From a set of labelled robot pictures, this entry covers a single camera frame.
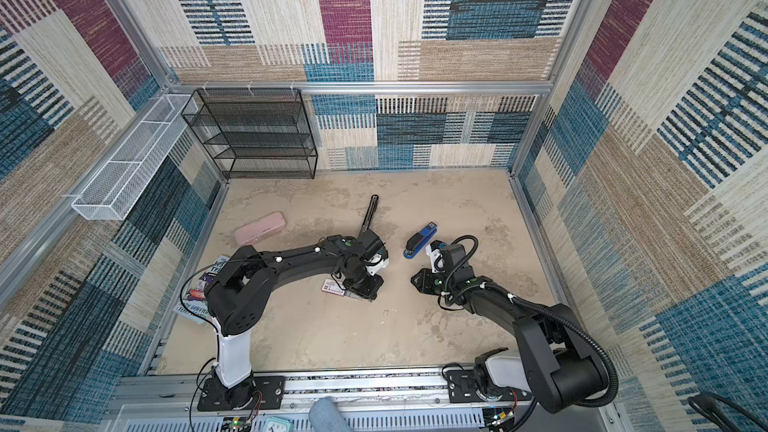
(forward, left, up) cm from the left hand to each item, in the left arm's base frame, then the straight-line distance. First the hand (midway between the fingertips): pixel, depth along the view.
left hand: (377, 293), depth 88 cm
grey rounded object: (-29, +11, +2) cm, 31 cm away
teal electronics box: (-30, +22, +1) cm, 38 cm away
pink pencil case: (+23, +40, 0) cm, 46 cm away
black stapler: (+28, +3, +1) cm, 28 cm away
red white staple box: (+2, +13, 0) cm, 13 cm away
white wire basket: (+15, +61, +32) cm, 71 cm away
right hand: (+2, -11, +1) cm, 11 cm away
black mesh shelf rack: (+55, +45, +16) cm, 72 cm away
